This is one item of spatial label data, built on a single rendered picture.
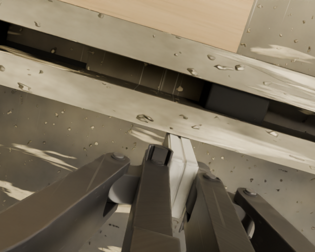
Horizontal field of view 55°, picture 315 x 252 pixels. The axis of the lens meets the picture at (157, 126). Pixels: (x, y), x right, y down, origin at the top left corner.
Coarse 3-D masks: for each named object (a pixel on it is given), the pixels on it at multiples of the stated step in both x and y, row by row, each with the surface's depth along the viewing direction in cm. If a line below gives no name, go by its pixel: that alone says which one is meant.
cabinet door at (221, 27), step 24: (72, 0) 23; (96, 0) 23; (120, 0) 23; (144, 0) 22; (168, 0) 22; (192, 0) 22; (216, 0) 22; (240, 0) 22; (144, 24) 23; (168, 24) 23; (192, 24) 23; (216, 24) 23; (240, 24) 23
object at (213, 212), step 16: (208, 176) 14; (208, 192) 12; (224, 192) 13; (208, 208) 11; (224, 208) 11; (192, 224) 13; (208, 224) 10; (224, 224) 10; (240, 224) 11; (192, 240) 12; (208, 240) 10; (224, 240) 9; (240, 240) 9
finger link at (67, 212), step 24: (96, 168) 12; (120, 168) 12; (48, 192) 9; (72, 192) 9; (96, 192) 10; (0, 216) 7; (24, 216) 8; (48, 216) 8; (72, 216) 9; (96, 216) 11; (0, 240) 7; (24, 240) 7; (48, 240) 8; (72, 240) 10
